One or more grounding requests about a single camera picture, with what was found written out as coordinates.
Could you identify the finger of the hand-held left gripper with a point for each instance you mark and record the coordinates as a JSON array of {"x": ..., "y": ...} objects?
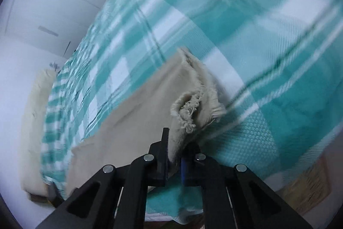
[{"x": 55, "y": 195}]

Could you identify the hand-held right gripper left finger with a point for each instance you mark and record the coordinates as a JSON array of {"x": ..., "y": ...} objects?
[{"x": 160, "y": 164}]

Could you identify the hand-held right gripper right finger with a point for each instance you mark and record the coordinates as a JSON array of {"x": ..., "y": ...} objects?
[{"x": 184, "y": 172}]

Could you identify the khaki pants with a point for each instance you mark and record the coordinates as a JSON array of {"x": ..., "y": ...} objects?
[{"x": 128, "y": 124}]

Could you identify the cream padded headboard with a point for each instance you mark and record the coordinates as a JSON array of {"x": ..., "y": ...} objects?
[{"x": 34, "y": 124}]

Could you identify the teal plaid bed sheet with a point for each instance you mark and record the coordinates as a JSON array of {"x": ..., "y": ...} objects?
[{"x": 241, "y": 30}]

